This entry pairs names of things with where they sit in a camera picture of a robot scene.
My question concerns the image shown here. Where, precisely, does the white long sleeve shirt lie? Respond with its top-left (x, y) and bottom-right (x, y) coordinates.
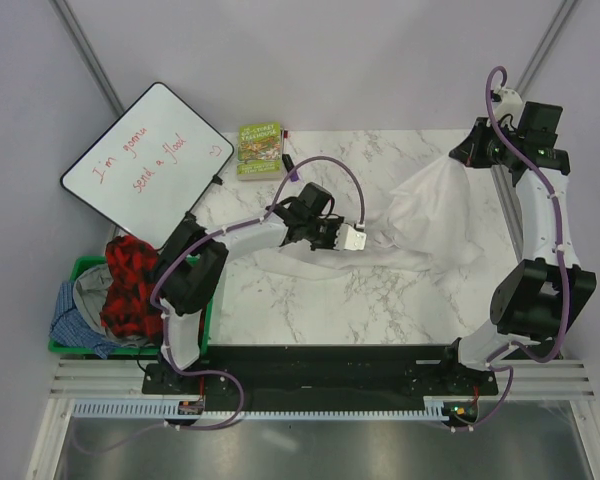
top-left (253, 156), bottom-right (484, 281)

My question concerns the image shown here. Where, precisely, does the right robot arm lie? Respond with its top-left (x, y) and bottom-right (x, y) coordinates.
top-left (437, 94), bottom-right (597, 394)

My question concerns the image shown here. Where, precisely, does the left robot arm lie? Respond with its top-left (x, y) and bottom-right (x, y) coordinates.
top-left (149, 182), bottom-right (350, 393)

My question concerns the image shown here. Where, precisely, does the purple marker pen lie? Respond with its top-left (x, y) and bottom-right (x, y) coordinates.
top-left (282, 153), bottom-right (299, 182)

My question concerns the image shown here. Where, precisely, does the green paperback book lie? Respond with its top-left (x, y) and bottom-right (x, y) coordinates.
top-left (236, 122), bottom-right (284, 181)

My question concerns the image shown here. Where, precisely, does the green plastic bin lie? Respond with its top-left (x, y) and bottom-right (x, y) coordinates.
top-left (47, 256), bottom-right (220, 359)

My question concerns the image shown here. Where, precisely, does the white whiteboard with red writing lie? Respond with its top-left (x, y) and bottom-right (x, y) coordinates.
top-left (61, 82), bottom-right (234, 249)

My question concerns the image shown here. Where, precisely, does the red black plaid shirt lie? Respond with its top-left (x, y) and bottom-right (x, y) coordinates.
top-left (100, 235), bottom-right (163, 344)

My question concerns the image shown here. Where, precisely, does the grey shirt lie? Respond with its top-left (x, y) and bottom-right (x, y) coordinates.
top-left (73, 263), bottom-right (147, 347)

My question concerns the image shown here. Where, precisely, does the blue checked shirt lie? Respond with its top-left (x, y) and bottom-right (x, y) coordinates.
top-left (49, 282), bottom-right (119, 359)

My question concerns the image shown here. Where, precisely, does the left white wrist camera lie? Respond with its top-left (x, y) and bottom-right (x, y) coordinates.
top-left (334, 223), bottom-right (367, 251)

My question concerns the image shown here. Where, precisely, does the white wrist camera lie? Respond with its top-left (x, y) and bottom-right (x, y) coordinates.
top-left (491, 87), bottom-right (524, 122)
top-left (334, 223), bottom-right (367, 251)

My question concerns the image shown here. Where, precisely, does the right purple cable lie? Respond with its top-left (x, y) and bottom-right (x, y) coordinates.
top-left (485, 64), bottom-right (581, 364)

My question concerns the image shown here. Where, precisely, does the purple cable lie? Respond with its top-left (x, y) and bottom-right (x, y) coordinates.
top-left (485, 64), bottom-right (581, 364)
top-left (149, 155), bottom-right (367, 371)

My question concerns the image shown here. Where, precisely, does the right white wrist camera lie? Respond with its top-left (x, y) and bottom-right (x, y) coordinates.
top-left (491, 87), bottom-right (524, 122)

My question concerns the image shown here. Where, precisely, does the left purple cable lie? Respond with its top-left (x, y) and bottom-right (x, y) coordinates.
top-left (149, 155), bottom-right (367, 371)

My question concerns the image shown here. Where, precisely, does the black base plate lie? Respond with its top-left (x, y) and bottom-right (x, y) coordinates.
top-left (142, 345), bottom-right (498, 411)

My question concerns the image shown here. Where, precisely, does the white slotted cable duct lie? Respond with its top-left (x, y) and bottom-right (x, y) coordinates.
top-left (71, 398), bottom-right (452, 421)

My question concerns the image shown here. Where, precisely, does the aluminium rail frame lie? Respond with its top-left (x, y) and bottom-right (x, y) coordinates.
top-left (50, 359), bottom-right (144, 399)

